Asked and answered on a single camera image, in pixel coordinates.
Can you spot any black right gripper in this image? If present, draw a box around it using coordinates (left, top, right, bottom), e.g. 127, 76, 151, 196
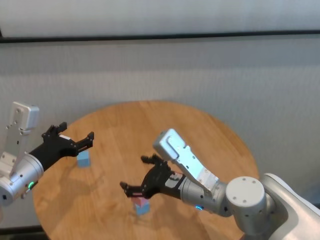
119, 153, 187, 201

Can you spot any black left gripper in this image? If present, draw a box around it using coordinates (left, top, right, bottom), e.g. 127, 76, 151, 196
28, 121, 95, 172

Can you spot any pink wooden cube block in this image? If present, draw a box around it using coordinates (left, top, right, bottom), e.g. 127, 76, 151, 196
131, 196, 150, 207

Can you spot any blue wooden cube block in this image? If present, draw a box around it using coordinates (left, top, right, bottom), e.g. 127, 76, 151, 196
76, 149, 91, 168
134, 202, 151, 216

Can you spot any black wall rail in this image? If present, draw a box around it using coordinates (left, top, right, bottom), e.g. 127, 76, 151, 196
0, 29, 320, 45

